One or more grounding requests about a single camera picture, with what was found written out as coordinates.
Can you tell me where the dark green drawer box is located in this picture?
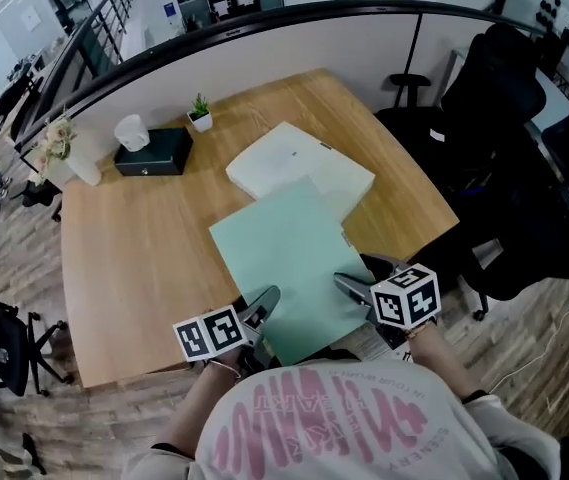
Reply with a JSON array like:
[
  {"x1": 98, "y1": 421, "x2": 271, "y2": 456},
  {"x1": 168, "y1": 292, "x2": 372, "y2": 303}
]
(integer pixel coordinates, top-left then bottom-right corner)
[{"x1": 113, "y1": 126, "x2": 194, "y2": 177}]

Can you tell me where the white box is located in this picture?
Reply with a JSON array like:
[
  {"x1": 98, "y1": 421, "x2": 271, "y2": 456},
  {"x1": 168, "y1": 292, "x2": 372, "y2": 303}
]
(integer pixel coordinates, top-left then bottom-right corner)
[{"x1": 225, "y1": 121, "x2": 376, "y2": 222}]

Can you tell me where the white floor cable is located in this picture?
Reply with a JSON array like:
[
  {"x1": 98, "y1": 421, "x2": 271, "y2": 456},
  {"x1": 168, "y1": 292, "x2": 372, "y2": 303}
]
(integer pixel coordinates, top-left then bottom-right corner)
[{"x1": 488, "y1": 307, "x2": 569, "y2": 394}]

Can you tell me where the small potted green plant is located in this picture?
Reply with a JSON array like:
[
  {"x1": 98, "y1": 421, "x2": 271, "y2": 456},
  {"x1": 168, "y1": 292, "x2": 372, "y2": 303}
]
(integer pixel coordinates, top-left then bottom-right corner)
[{"x1": 186, "y1": 92, "x2": 214, "y2": 133}]

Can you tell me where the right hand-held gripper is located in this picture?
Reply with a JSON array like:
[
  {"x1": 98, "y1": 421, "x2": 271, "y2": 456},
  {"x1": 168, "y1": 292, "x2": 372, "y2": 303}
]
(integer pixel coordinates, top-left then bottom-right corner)
[{"x1": 333, "y1": 253, "x2": 440, "y2": 352}]

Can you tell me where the white vase with flowers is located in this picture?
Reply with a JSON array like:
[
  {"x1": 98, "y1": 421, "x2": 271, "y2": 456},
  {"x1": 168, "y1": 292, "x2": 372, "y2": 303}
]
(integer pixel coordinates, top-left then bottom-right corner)
[{"x1": 31, "y1": 112, "x2": 103, "y2": 188}]

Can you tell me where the person's white printed shirt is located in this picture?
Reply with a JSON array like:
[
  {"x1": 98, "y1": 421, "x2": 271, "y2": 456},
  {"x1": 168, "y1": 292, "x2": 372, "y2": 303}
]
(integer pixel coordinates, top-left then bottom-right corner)
[{"x1": 123, "y1": 357, "x2": 565, "y2": 480}]

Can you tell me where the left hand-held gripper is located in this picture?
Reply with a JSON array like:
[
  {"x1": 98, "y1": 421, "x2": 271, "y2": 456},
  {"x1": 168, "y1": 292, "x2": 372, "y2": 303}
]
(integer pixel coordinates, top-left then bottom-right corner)
[{"x1": 172, "y1": 285, "x2": 282, "y2": 372}]

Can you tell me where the mint green box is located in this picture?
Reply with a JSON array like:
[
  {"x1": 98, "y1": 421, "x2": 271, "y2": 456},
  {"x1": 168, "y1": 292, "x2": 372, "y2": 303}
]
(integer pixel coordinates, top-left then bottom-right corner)
[{"x1": 208, "y1": 175, "x2": 373, "y2": 367}]

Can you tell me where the white mug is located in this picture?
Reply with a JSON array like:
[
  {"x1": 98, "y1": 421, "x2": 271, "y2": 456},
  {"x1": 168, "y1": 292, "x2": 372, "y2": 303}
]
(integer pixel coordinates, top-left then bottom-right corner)
[{"x1": 113, "y1": 113, "x2": 151, "y2": 153}]

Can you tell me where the person's left forearm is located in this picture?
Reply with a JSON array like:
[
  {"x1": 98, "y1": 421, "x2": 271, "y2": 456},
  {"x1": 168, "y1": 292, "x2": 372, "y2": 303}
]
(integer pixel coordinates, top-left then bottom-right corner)
[{"x1": 156, "y1": 362, "x2": 240, "y2": 457}]

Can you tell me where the person's right forearm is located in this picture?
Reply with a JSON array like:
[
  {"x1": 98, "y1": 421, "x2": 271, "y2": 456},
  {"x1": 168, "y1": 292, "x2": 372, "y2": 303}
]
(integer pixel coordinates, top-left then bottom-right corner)
[{"x1": 406, "y1": 325, "x2": 488, "y2": 404}]

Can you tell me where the thin wrist bracelet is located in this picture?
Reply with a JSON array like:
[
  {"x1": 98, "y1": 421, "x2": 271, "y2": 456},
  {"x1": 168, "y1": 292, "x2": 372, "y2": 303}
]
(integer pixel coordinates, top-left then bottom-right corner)
[{"x1": 207, "y1": 359, "x2": 243, "y2": 380}]

